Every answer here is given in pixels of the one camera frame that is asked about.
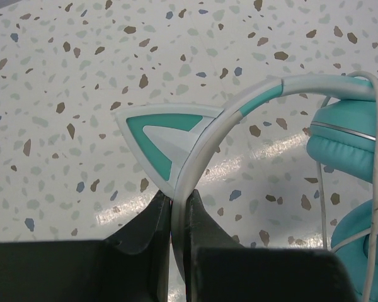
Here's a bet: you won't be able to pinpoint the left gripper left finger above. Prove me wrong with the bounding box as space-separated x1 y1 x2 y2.
0 193 171 301

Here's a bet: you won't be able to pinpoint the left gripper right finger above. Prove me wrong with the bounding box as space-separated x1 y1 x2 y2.
185 190 356 301

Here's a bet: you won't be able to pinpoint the white headphone cable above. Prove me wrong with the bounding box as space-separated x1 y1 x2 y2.
314 70 378 302

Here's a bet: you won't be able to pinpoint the teal white cat-ear headphones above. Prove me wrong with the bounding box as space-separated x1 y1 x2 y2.
115 71 378 301

